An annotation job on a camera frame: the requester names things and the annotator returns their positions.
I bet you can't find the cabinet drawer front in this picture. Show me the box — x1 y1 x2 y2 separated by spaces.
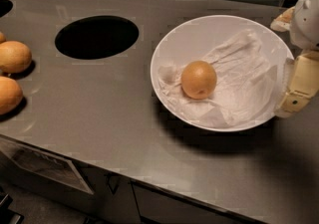
132 182 266 224

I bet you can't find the white bowl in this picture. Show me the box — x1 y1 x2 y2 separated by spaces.
151 15 292 131

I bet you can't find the white paper towel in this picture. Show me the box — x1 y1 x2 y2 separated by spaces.
157 30 277 128

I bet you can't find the orange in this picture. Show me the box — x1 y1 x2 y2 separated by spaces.
180 61 217 100
0 77 23 114
0 32 6 44
0 41 32 74

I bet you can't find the cabinet door panel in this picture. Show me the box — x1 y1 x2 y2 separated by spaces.
0 139 94 195

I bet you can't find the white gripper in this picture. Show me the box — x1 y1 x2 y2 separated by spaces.
270 0 319 118

